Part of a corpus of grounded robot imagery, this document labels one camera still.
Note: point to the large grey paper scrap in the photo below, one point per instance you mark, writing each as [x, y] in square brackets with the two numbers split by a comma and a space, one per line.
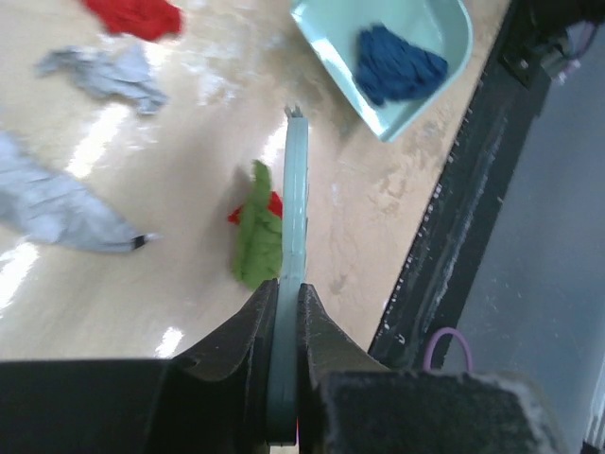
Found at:
[52, 207]

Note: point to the red scrap centre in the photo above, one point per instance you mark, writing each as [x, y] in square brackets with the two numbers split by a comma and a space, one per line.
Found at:
[149, 20]

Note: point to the small grey paper scrap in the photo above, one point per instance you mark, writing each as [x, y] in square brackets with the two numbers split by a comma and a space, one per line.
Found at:
[102, 75]

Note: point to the teal hand brush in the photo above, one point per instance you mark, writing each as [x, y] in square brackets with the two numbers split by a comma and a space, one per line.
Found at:
[281, 406]

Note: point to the green paper scrap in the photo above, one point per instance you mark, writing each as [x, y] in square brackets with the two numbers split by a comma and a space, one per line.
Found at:
[258, 255]

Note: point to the teal dustpan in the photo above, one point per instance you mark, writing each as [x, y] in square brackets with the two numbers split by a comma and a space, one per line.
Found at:
[331, 28]

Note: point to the red scrap front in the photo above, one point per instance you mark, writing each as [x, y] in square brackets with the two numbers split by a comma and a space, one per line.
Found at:
[275, 207]

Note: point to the black base frame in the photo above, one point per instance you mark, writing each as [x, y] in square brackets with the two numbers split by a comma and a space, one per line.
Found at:
[440, 268]

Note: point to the red scrap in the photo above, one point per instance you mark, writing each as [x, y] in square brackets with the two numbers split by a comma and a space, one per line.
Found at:
[275, 207]
[149, 20]

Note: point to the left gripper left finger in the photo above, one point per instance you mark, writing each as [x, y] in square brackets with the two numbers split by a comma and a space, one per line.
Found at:
[217, 389]

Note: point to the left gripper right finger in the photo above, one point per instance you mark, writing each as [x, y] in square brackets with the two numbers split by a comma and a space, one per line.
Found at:
[339, 401]

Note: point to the blue scrap right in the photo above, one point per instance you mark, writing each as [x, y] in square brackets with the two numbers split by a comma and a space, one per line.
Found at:
[389, 68]

